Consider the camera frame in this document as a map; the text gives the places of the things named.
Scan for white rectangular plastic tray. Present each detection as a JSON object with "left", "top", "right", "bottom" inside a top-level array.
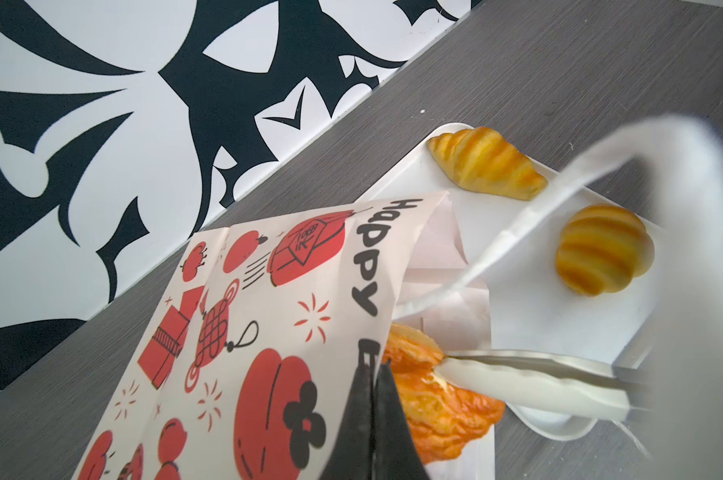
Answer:
[{"left": 354, "top": 121, "right": 669, "bottom": 443}]

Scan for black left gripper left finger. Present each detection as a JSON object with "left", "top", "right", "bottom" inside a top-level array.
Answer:
[{"left": 320, "top": 360, "right": 373, "bottom": 480}]

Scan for steel tongs with white tips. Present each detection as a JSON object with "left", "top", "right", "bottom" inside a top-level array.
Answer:
[{"left": 435, "top": 350, "right": 657, "bottom": 422}]

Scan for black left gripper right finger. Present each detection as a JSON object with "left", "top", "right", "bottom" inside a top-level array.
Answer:
[{"left": 375, "top": 363, "right": 429, "bottom": 480}]

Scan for yellow fake croissant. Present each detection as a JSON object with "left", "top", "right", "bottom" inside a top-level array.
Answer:
[{"left": 427, "top": 127, "right": 547, "bottom": 201}]

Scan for yellow round fake bun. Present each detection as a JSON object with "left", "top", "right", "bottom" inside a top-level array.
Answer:
[{"left": 555, "top": 204, "right": 655, "bottom": 297}]

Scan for orange fake puff pastry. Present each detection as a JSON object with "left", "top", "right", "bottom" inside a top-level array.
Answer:
[{"left": 383, "top": 323, "right": 505, "bottom": 464}]

